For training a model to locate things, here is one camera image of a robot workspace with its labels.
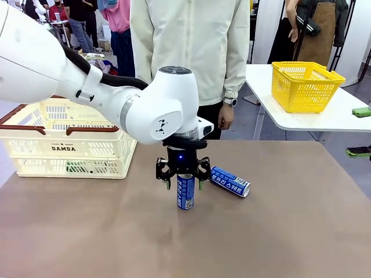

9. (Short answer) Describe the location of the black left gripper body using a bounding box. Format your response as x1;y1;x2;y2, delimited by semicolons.
167;146;200;175

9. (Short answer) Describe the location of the blue sports drink can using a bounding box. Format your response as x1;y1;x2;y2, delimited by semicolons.
176;173;196;211
210;165;251;199

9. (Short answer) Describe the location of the green soda can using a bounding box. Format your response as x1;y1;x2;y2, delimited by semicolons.
66;160;94;174

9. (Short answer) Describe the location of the person's right sleeved forearm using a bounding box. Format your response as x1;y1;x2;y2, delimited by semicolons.
130;49;153;83

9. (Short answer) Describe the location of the person's left sleeved forearm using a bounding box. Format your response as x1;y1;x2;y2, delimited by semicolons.
224;49;250;101

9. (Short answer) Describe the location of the yellow plastic basket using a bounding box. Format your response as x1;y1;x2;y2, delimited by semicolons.
271;61;346;114

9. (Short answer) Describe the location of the cream plastic shopping basket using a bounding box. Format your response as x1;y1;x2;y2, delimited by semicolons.
0;97;137;179

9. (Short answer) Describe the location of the person's left hand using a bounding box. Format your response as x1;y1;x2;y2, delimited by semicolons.
217;104;234;131

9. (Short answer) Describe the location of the white side table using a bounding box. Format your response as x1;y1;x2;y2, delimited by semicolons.
245;63;371;141

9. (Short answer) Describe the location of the black stand pole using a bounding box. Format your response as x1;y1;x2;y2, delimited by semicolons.
358;48;371;84

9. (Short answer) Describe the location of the mannequin with brown apron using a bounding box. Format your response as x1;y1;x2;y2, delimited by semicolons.
285;0;349;71

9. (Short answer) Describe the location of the black garment rack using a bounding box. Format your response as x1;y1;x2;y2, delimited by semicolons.
327;0;358;72

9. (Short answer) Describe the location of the black hanging garment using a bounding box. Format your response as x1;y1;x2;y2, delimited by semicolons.
272;17;297;63

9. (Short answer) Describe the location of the purple floral cloth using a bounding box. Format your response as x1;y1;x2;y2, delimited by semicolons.
86;58;112;75

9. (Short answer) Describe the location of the person in white jacket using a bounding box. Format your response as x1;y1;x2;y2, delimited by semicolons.
129;0;250;140

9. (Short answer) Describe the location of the person in pink hoodie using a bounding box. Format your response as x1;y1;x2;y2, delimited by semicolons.
97;0;136;78

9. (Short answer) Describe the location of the person in black shirt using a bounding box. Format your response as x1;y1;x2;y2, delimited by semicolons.
62;0;99;53

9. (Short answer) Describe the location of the seated person in red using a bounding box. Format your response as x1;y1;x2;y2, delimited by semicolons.
48;0;71;30

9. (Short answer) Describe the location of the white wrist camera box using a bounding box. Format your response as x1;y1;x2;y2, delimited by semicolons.
198;118;215;137

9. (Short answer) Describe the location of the brown basket handle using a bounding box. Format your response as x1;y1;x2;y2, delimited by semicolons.
66;125;121;136
0;95;69;136

